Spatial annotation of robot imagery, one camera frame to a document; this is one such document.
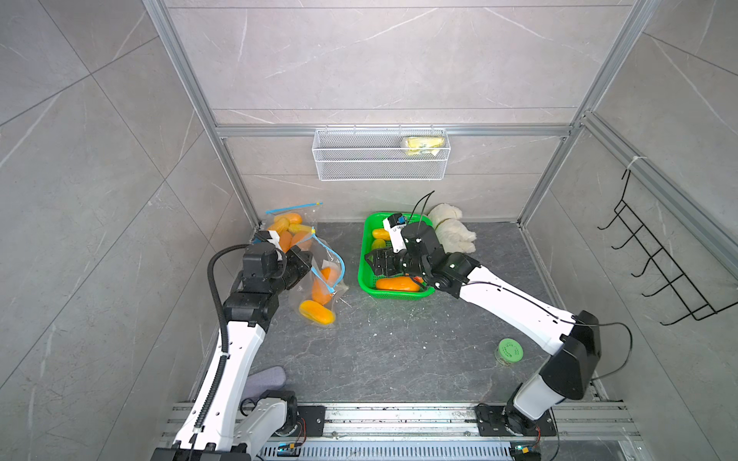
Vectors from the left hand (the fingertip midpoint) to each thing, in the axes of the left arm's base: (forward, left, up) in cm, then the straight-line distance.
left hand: (315, 248), depth 73 cm
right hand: (0, -16, -4) cm, 17 cm away
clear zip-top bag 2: (+4, -1, -9) cm, 10 cm away
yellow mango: (-5, +3, -27) cm, 28 cm away
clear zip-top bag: (+34, +17, -26) cm, 46 cm away
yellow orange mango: (+34, +22, -25) cm, 48 cm away
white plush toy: (+23, -44, -20) cm, 54 cm away
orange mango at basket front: (+2, -23, -21) cm, 32 cm away
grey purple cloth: (-24, +15, -27) cm, 39 cm away
